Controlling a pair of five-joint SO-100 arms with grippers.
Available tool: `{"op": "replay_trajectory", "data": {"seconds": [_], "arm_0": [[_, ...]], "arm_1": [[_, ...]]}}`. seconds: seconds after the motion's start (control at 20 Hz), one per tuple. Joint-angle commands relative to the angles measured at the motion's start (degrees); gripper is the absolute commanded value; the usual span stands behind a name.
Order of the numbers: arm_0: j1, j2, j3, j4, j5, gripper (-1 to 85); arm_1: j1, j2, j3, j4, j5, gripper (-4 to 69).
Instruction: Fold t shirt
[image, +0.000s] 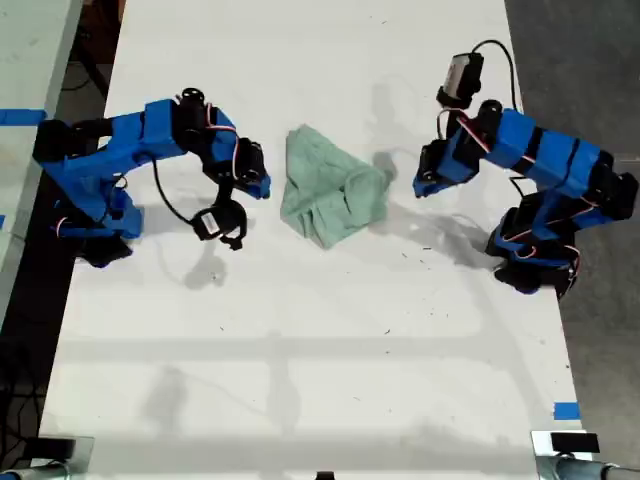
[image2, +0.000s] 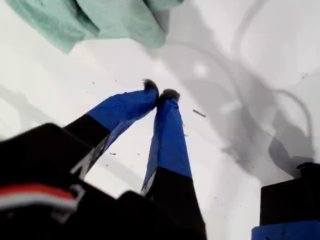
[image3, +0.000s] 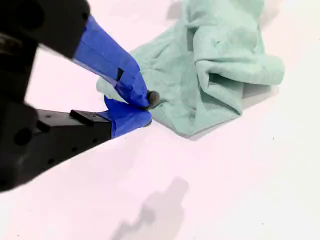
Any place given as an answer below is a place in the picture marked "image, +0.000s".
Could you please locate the pale green t-shirt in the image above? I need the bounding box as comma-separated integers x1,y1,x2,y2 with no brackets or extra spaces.
278,124,392,251

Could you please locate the long blue tape strip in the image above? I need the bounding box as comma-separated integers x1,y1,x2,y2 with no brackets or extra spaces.
0,107,49,127

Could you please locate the pale side table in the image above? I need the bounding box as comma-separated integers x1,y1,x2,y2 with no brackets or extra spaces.
0,0,85,321

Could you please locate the small black box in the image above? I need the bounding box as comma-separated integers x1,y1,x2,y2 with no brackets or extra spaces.
22,437,77,462
549,433,600,454

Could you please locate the grey metal tube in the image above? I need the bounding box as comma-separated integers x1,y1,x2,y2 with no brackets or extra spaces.
0,460,77,480
536,455,640,480

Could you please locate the black camera stalk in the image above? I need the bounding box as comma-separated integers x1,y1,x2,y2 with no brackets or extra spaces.
438,99,471,139
213,178,249,252

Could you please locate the black camera box white label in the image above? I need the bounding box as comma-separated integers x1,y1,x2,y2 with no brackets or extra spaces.
191,208,227,242

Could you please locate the black camera cable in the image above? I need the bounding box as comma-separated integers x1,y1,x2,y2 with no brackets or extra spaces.
149,158,201,226
471,39,520,111

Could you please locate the black camera box grey face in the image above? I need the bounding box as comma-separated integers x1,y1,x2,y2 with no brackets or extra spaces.
437,52,486,109

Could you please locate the white metal bracket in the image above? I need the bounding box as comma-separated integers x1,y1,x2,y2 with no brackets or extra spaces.
63,435,96,475
530,429,602,462

